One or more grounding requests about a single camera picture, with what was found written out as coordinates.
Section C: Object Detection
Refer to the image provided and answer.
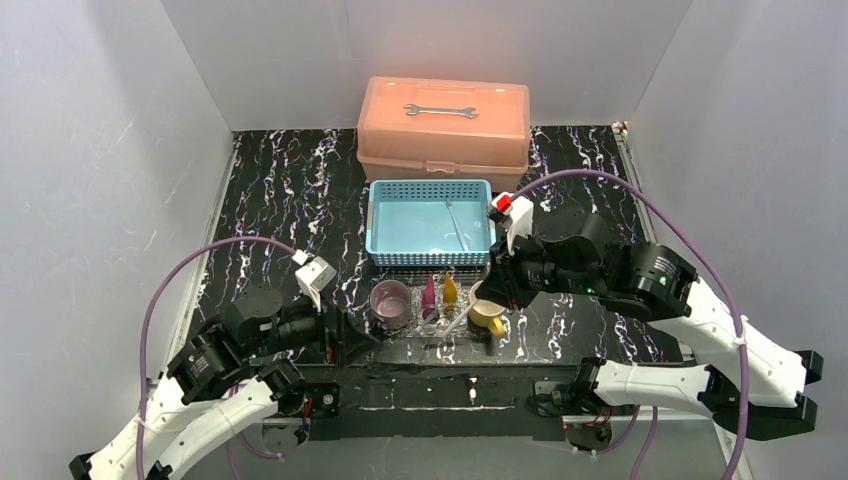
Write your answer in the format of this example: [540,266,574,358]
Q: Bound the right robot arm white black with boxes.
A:
[475,210,823,441]

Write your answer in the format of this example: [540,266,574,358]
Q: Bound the yellow mug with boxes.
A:
[468,281,506,337]

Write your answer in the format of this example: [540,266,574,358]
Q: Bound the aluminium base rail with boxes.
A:
[125,377,753,480]

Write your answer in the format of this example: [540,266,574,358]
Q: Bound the clear plastic tray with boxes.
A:
[405,272,472,337]

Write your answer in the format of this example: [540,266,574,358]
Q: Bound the yellow toothpaste tube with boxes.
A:
[442,273,459,312]

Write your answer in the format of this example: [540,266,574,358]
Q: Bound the orange plastic toolbox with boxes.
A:
[357,76,531,192]

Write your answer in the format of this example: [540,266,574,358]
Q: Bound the light blue plastic basket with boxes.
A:
[365,179,496,267]

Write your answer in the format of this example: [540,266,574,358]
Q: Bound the purple mug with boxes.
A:
[369,279,412,331]

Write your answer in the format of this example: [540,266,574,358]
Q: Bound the pink toothpaste tube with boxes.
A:
[421,275,439,323]

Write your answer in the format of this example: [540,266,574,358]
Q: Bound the silver open-end wrench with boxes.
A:
[403,104,479,119]

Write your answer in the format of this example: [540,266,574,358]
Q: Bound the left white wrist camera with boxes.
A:
[292,250,337,313]

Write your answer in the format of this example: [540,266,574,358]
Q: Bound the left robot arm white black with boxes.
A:
[69,285,379,479]

